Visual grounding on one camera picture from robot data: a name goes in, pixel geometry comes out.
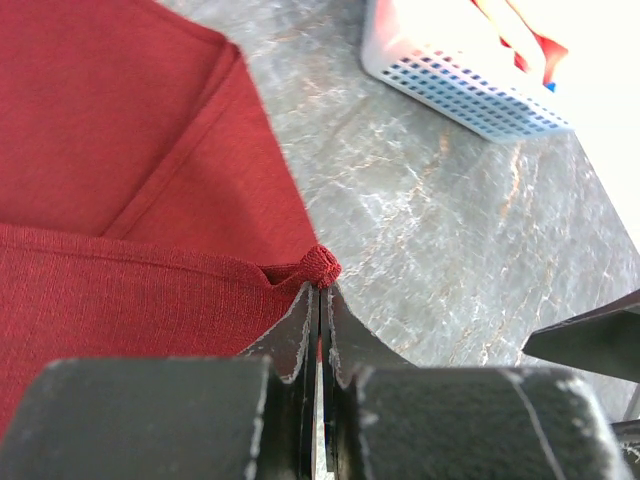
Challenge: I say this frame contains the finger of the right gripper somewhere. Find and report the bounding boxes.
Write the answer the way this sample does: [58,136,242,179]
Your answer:
[522,291,639,383]

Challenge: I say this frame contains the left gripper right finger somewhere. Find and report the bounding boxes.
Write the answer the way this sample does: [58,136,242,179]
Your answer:
[319,284,415,478]

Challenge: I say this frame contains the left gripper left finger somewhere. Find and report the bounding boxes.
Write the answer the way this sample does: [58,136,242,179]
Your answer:
[234,283,319,479]

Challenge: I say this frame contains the dark red cloth napkin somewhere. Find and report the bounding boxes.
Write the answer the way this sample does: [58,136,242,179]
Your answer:
[1,1,341,426]

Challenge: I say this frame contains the salmon pink cloth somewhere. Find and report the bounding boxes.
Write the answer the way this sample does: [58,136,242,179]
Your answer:
[474,0,576,84]

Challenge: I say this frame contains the white plastic basket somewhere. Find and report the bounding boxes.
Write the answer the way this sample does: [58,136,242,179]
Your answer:
[361,1,573,143]

